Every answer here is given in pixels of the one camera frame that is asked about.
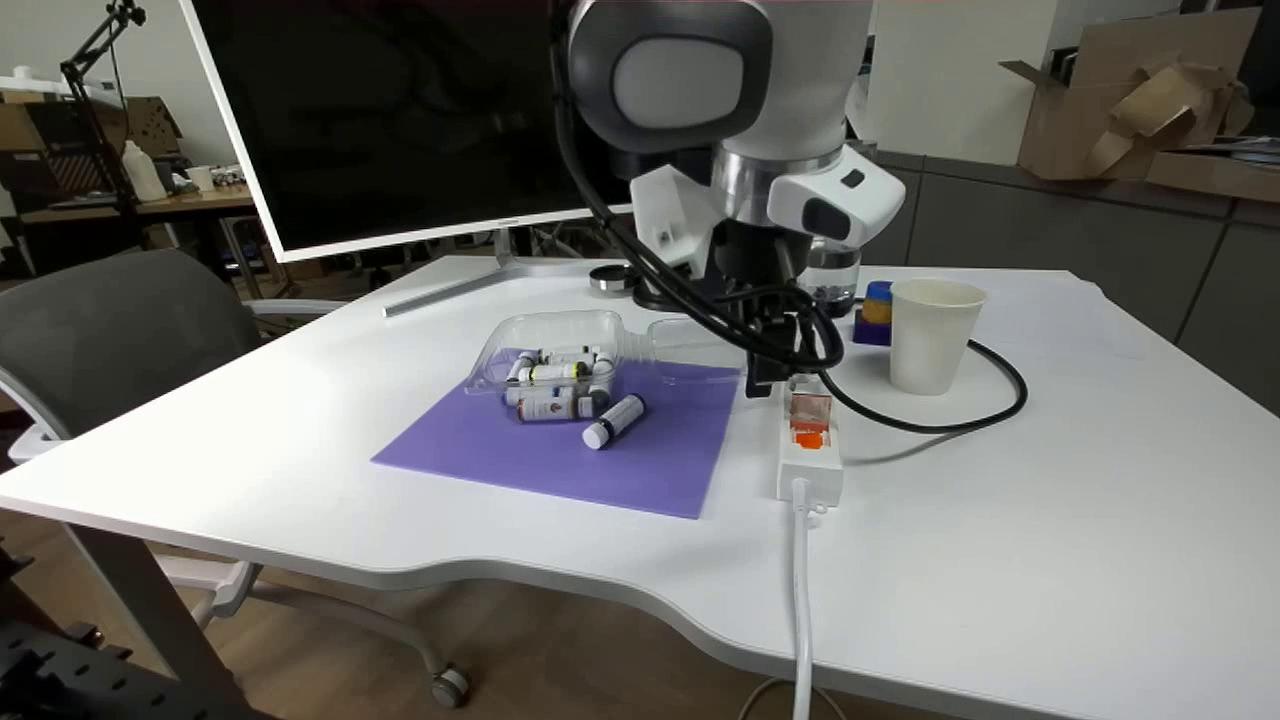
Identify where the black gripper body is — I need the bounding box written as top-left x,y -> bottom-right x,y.
703,215 -> 822,352

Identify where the clear plastic container lid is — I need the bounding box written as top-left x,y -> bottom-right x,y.
477,308 -> 633,391

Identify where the small glass jar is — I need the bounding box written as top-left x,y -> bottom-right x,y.
799,235 -> 866,321

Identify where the white power strip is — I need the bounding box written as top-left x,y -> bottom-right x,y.
774,375 -> 853,520

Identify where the white paper cup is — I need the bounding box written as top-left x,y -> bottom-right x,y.
889,277 -> 991,401

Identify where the purple mat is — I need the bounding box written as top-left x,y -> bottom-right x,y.
374,352 -> 746,525

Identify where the gray cabinet counter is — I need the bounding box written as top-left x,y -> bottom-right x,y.
866,142 -> 1280,414

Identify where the large cardboard box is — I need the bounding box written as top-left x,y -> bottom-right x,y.
995,5 -> 1269,191

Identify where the white framed monitor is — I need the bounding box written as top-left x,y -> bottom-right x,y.
176,0 -> 648,321

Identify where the wooden background desk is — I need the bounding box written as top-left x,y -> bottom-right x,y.
0,91 -> 265,277

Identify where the white plastic bottle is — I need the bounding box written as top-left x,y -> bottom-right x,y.
122,136 -> 172,203

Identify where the gray office chair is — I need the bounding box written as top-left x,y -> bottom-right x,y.
0,248 -> 480,712

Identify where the gray table leg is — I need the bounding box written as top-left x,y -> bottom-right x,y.
61,525 -> 256,720

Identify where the black metal rack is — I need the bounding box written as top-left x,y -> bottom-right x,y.
0,543 -> 172,720

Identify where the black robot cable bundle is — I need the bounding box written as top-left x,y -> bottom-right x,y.
550,37 -> 849,378

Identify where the white wrist mount plate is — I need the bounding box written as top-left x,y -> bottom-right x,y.
628,163 -> 733,281

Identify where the white power strip cable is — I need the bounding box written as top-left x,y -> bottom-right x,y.
784,475 -> 822,720

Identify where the black power cable with plug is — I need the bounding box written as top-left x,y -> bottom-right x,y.
746,316 -> 1033,439

